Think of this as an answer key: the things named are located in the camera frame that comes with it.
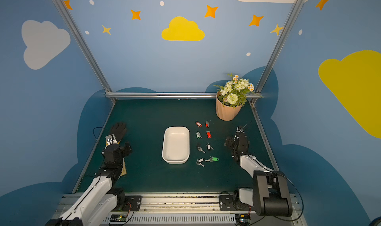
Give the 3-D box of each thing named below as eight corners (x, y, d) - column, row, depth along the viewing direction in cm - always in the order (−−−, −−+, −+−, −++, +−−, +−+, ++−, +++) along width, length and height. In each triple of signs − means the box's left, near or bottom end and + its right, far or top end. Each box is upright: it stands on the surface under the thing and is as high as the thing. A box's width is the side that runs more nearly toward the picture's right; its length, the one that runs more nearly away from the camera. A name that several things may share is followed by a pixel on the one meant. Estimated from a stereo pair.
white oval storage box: (160, 163, 89) (158, 160, 85) (164, 131, 104) (163, 126, 100) (189, 163, 90) (189, 160, 85) (189, 131, 105) (189, 126, 100)
